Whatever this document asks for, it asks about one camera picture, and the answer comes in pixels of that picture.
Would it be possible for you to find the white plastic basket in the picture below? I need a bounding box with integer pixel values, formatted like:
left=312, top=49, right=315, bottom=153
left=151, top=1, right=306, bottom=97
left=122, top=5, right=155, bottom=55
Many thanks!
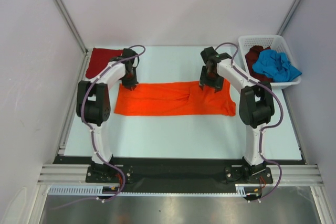
left=238, top=35, right=302, bottom=89

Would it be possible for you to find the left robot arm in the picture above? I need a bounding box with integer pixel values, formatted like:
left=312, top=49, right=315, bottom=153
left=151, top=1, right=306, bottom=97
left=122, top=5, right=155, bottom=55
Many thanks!
left=76, top=46, right=140, bottom=184

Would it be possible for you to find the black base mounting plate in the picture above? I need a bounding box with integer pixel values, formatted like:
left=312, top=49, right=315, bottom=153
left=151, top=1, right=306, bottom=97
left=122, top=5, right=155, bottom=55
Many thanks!
left=53, top=156, right=304, bottom=188

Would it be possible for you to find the aluminium frame post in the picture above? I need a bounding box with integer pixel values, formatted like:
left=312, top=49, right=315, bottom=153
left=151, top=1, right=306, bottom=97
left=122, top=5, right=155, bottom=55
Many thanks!
left=277, top=0, right=303, bottom=36
left=52, top=0, right=88, bottom=54

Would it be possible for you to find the blue crumpled t shirt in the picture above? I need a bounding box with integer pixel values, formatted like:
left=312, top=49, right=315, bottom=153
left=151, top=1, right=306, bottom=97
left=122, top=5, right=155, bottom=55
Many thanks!
left=253, top=49, right=302, bottom=82

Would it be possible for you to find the white slotted cable duct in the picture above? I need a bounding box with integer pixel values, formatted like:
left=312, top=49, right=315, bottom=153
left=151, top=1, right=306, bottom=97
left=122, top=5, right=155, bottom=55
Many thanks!
left=49, top=184, right=261, bottom=197

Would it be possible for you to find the right aluminium frame post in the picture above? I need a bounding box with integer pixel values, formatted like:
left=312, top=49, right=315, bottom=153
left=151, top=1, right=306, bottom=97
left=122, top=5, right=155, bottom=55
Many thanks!
left=277, top=0, right=303, bottom=36

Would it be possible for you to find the folded dark red shirt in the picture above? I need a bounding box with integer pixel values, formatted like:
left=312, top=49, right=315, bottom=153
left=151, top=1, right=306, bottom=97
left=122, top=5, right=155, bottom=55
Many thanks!
left=85, top=48, right=123, bottom=79

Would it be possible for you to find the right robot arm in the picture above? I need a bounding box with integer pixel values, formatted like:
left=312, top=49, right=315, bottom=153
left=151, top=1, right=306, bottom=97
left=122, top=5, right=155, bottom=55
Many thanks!
left=199, top=47, right=275, bottom=183

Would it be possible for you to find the left aluminium frame post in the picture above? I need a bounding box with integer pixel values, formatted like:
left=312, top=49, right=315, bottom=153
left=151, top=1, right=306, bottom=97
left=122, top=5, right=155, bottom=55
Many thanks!
left=52, top=0, right=88, bottom=54

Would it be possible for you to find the dark red shirt in basket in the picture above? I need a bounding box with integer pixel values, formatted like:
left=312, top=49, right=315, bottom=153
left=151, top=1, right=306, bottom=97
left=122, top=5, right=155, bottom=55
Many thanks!
left=245, top=46, right=272, bottom=82

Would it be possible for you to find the orange t shirt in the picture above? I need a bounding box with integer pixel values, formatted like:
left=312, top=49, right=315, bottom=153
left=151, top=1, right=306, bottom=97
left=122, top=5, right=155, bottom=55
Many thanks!
left=114, top=81, right=236, bottom=116

